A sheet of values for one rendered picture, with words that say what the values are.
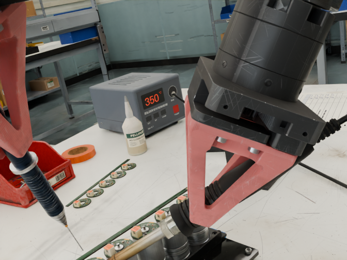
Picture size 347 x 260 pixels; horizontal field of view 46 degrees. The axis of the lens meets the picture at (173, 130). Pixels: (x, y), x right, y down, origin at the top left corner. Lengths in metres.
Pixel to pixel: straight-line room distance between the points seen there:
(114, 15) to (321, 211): 6.05
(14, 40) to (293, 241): 0.31
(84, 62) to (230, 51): 6.06
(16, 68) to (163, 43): 5.73
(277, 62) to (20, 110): 0.14
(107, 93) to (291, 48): 0.59
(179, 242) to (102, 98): 0.49
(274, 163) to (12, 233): 0.39
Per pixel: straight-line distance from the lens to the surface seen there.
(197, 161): 0.25
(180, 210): 0.29
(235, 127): 0.23
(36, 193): 0.26
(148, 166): 0.64
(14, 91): 0.23
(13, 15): 0.21
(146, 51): 6.16
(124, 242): 0.35
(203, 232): 0.39
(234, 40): 0.24
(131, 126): 0.67
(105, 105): 0.81
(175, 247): 0.37
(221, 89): 0.21
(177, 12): 5.73
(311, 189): 0.51
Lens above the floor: 1.00
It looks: 19 degrees down
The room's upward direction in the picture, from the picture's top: 11 degrees counter-clockwise
